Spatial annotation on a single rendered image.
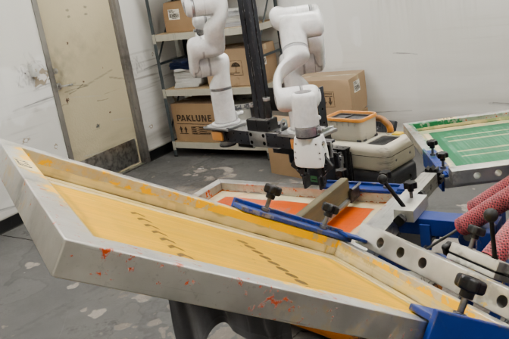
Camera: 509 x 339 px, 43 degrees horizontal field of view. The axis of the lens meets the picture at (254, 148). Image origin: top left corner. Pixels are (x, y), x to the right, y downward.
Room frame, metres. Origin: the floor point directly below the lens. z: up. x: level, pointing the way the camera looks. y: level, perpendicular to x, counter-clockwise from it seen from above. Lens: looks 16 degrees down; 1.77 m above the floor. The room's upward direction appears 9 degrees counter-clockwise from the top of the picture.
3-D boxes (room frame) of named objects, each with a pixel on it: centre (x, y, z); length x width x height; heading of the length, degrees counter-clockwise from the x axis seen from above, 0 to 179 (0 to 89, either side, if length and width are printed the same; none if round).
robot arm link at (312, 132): (1.85, -0.17, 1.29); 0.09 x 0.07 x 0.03; 55
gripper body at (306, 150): (1.85, -0.17, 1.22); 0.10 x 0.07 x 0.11; 55
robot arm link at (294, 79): (2.43, -0.21, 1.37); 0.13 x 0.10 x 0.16; 87
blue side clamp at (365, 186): (2.06, -0.35, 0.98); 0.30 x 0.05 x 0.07; 55
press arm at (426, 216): (1.65, -0.46, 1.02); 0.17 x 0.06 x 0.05; 55
